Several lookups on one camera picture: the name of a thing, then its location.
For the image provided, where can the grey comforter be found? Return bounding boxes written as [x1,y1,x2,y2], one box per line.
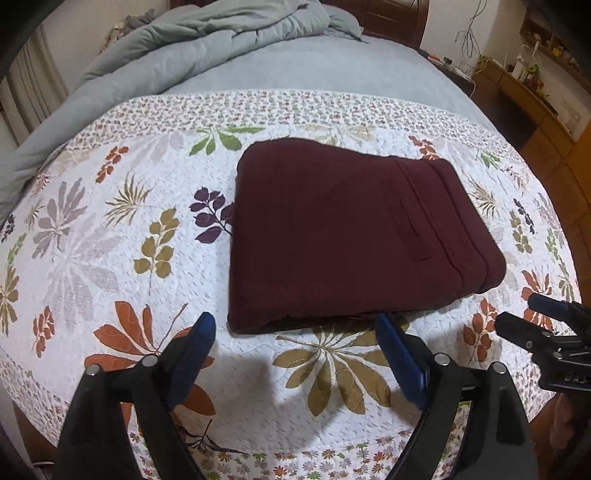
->
[0,0,365,213]

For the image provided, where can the dark nightstand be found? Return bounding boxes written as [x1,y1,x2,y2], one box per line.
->
[418,48,477,99]

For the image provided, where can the white floral quilt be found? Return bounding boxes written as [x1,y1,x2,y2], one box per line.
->
[0,89,583,480]

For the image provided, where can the white curtain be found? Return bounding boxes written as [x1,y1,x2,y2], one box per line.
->
[0,23,70,146]

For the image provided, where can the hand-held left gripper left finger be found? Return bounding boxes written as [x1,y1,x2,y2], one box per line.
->
[54,311,218,480]

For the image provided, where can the maroon pants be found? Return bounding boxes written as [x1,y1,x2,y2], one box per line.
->
[228,137,506,335]

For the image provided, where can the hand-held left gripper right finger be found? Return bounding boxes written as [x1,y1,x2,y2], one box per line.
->
[374,313,541,480]

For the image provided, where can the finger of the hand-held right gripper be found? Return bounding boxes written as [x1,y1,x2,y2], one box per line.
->
[527,293,591,330]
[496,312,591,356]

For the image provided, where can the thin hanging cables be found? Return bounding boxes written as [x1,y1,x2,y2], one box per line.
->
[455,0,485,63]

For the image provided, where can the grey bed sheet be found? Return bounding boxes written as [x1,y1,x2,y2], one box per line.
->
[159,34,485,130]

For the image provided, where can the dark wooden headboard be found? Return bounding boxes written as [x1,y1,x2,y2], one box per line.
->
[171,0,430,49]

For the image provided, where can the person's right hand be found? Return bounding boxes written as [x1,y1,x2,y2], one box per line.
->
[549,392,591,455]

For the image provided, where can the light wooden desk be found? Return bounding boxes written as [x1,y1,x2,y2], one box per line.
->
[473,58,591,195]

